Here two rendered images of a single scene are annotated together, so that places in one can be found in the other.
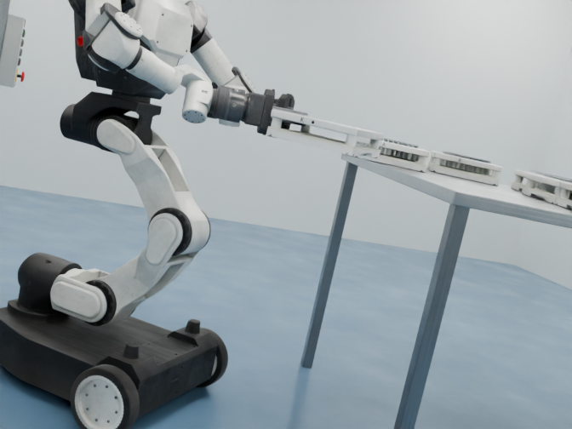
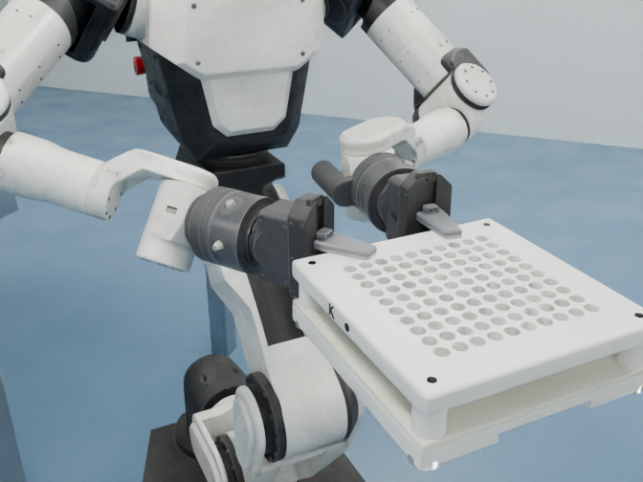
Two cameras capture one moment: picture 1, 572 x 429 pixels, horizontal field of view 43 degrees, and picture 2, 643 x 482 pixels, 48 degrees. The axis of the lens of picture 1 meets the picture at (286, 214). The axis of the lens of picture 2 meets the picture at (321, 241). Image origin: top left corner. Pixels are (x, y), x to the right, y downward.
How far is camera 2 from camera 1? 154 cm
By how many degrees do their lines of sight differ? 44
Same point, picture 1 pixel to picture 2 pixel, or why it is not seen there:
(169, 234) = (246, 432)
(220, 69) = (414, 63)
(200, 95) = (161, 220)
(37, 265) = (192, 381)
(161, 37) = (207, 52)
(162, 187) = (252, 333)
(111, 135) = not seen: hidden behind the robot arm
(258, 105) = (277, 241)
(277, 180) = not seen: outside the picture
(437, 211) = not seen: outside the picture
